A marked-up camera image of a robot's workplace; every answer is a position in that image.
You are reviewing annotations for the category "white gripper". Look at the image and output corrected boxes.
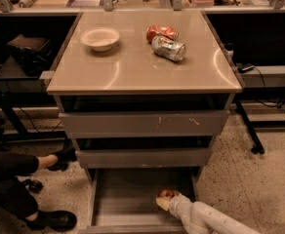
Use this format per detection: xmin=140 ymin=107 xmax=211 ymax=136
xmin=156 ymin=190 xmax=192 ymax=221

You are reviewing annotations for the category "red apple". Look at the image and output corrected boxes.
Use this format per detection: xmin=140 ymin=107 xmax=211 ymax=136
xmin=158 ymin=189 xmax=175 ymax=199

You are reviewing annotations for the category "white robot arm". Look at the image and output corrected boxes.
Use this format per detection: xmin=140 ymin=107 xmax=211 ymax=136
xmin=156 ymin=189 xmax=261 ymax=234

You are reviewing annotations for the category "middle grey drawer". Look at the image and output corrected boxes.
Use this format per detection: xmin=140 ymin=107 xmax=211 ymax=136
xmin=76 ymin=148 xmax=212 ymax=169

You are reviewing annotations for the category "open bottom grey drawer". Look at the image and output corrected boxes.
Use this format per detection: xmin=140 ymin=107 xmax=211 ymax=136
xmin=78 ymin=168 xmax=198 ymax=234

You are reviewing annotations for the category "top grey drawer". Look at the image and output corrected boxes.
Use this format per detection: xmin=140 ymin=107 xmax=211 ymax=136
xmin=59 ymin=110 xmax=228 ymax=138

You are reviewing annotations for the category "grey drawer cabinet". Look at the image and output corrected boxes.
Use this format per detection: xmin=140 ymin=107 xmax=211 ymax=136
xmin=46 ymin=10 xmax=243 ymax=234

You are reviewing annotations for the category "black desk leg right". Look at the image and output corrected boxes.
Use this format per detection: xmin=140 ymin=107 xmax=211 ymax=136
xmin=235 ymin=100 xmax=265 ymax=154

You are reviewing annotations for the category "black shoe far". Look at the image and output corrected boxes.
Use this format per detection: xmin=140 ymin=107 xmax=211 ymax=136
xmin=48 ymin=146 xmax=77 ymax=172

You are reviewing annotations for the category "black shoe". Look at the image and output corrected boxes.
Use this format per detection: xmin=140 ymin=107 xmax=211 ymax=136
xmin=48 ymin=146 xmax=77 ymax=172
xmin=23 ymin=211 xmax=77 ymax=232

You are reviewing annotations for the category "black shoe near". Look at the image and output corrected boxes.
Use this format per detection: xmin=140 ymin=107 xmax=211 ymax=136
xmin=23 ymin=211 xmax=77 ymax=232

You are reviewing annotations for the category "chair caster wheel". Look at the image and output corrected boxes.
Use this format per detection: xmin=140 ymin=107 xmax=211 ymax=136
xmin=22 ymin=179 xmax=43 ymax=194

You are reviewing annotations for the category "black power adapter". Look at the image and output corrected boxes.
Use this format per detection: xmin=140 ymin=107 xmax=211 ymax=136
xmin=237 ymin=63 xmax=255 ymax=73

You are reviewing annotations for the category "crushed silver soda can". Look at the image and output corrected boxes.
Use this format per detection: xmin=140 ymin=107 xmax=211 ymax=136
xmin=151 ymin=36 xmax=186 ymax=62

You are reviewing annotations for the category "black trouser leg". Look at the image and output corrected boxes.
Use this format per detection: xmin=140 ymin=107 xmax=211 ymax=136
xmin=0 ymin=152 xmax=39 ymax=218

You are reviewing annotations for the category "crushed red soda can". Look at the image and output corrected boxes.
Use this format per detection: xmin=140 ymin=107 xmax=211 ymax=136
xmin=146 ymin=24 xmax=179 ymax=43

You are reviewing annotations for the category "white bowl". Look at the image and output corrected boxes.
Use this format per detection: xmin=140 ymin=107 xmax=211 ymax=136
xmin=80 ymin=27 xmax=120 ymax=52

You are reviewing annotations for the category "black box on shelf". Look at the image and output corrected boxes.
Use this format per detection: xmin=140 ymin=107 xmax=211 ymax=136
xmin=6 ymin=34 xmax=52 ymax=76

